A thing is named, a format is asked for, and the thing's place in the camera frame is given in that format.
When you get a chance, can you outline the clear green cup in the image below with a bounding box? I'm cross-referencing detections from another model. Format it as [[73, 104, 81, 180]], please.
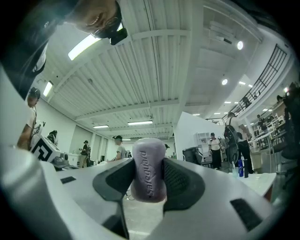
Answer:
[[231, 161, 239, 179]]

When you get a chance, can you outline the person's head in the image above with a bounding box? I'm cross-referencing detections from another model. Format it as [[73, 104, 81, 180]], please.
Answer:
[[63, 0, 122, 38]]

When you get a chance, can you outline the blue plastic bottle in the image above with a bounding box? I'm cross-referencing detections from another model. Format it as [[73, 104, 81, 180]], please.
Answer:
[[237, 159, 245, 178]]

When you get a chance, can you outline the black balcony railing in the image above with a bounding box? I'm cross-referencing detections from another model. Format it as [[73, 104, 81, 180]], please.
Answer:
[[206, 44, 288, 124]]

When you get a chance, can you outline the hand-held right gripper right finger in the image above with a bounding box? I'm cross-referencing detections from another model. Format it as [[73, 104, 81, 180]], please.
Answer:
[[162, 157, 206, 211]]

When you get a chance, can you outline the black head-worn camera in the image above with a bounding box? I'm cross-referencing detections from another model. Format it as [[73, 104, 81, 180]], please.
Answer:
[[109, 22, 128, 45]]

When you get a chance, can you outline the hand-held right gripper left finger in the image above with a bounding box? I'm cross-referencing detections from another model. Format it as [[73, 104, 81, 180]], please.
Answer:
[[92, 158, 136, 203]]

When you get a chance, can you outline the black white-edged chair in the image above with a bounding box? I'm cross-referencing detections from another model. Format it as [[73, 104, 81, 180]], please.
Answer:
[[182, 146, 205, 166]]

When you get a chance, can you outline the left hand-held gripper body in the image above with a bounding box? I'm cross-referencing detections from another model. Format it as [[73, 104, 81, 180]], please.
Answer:
[[30, 135, 79, 171]]

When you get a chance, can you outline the person's black clothing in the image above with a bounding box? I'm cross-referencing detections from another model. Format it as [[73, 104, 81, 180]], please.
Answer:
[[0, 0, 71, 100]]

